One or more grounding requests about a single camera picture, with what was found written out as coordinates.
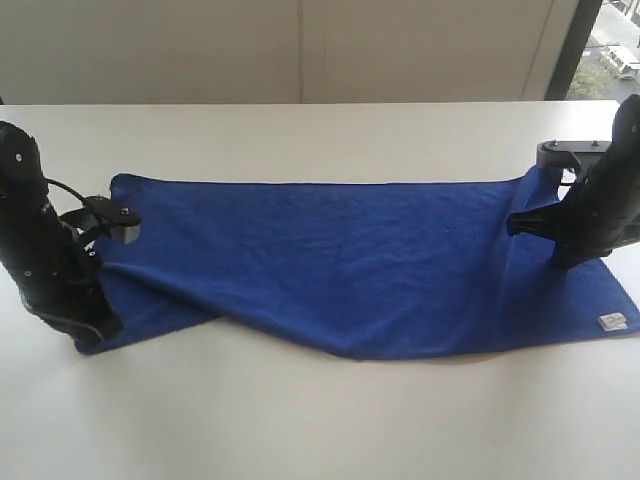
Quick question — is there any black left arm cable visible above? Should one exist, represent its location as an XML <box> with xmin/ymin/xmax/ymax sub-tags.
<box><xmin>43</xmin><ymin>177</ymin><xmax>91</xmax><ymax>209</ymax></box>

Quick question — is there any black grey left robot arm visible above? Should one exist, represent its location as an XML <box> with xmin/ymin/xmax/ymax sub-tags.
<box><xmin>1</xmin><ymin>122</ymin><xmax>122</xmax><ymax>353</ymax></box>

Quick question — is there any blue towel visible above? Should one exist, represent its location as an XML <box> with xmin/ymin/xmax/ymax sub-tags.
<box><xmin>95</xmin><ymin>169</ymin><xmax>639</xmax><ymax>360</ymax></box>

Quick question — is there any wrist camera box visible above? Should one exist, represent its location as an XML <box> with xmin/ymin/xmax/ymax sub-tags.
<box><xmin>81</xmin><ymin>196</ymin><xmax>142</xmax><ymax>244</ymax></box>
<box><xmin>536</xmin><ymin>140</ymin><xmax>611</xmax><ymax>172</ymax></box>

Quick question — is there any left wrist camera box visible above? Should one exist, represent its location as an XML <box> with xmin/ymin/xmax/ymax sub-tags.
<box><xmin>81</xmin><ymin>196</ymin><xmax>142</xmax><ymax>244</ymax></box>

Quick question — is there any white bus outside window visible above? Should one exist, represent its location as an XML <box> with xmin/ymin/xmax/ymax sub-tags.
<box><xmin>600</xmin><ymin>44</ymin><xmax>639</xmax><ymax>80</ymax></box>

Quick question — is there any dark window frame post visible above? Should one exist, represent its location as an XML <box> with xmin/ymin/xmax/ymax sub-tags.
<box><xmin>544</xmin><ymin>0</ymin><xmax>603</xmax><ymax>101</ymax></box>

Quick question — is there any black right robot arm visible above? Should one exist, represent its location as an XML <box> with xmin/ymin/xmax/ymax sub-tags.
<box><xmin>506</xmin><ymin>94</ymin><xmax>639</xmax><ymax>270</ymax></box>

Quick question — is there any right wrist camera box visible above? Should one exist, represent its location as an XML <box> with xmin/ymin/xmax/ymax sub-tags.
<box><xmin>536</xmin><ymin>140</ymin><xmax>611</xmax><ymax>172</ymax></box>

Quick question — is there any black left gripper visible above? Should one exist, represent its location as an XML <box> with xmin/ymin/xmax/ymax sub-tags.
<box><xmin>1</xmin><ymin>199</ymin><xmax>123</xmax><ymax>353</ymax></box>

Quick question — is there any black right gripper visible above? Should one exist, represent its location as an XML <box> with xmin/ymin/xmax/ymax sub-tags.
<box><xmin>507</xmin><ymin>145</ymin><xmax>639</xmax><ymax>270</ymax></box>

